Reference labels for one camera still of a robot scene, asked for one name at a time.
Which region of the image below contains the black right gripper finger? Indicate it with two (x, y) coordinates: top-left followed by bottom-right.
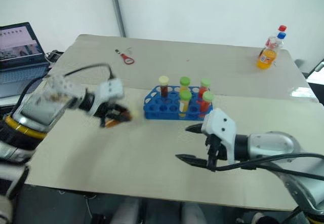
(175, 154), (210, 169)
(185, 123), (204, 135)

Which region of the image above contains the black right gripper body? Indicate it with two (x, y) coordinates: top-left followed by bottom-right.
(204, 132), (228, 172)

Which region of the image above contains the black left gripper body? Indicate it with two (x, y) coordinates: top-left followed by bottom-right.
(97, 101), (117, 124)

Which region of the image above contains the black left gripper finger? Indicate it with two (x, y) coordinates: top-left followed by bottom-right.
(99, 116), (119, 129)
(112, 103), (133, 118)

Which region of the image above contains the cream cap orange test tube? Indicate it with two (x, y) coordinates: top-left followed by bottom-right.
(105, 109), (142, 129)

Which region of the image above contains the green cap red test tube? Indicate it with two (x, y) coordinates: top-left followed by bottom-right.
(199, 91), (215, 119)
(198, 78), (212, 101)

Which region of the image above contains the green cap yellow test tube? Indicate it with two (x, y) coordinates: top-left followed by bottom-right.
(179, 76), (191, 93)
(178, 90), (192, 120)

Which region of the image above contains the blue test tube rack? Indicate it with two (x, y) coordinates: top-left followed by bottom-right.
(143, 85), (215, 121)

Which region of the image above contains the cream cap dark red tube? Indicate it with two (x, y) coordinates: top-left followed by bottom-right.
(158, 75), (170, 103)

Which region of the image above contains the grey rounded shape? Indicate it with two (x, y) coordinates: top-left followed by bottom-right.
(180, 203), (210, 224)
(112, 198), (144, 224)

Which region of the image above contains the blue cap orange soda bottle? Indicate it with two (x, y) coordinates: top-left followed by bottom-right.
(256, 32), (287, 70)

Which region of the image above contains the open grey laptop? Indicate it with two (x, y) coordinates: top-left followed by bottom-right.
(0, 21), (52, 99)

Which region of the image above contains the white black robot torso part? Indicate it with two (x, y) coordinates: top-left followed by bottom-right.
(0, 162), (30, 224)

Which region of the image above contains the red cap clear bottle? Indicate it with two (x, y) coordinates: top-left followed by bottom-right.
(264, 25), (288, 50)

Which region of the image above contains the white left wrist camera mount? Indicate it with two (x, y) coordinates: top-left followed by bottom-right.
(94, 78), (125, 116)

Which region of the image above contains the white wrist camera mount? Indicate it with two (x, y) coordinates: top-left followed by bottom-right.
(201, 109), (237, 166)
(94, 78), (125, 116)

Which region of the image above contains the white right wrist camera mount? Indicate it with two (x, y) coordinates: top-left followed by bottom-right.
(201, 109), (237, 166)

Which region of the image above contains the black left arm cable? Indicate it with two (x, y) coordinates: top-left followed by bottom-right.
(14, 62), (115, 113)

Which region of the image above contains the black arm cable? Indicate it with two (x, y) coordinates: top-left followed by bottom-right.
(214, 152), (324, 182)
(14, 62), (115, 113)

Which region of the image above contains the red handled small tool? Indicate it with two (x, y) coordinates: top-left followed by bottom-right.
(114, 47), (135, 65)

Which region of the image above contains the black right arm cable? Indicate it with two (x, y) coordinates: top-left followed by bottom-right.
(214, 152), (324, 182)

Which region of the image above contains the grey wall pole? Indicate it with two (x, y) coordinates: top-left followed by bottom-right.
(107, 0), (127, 38)

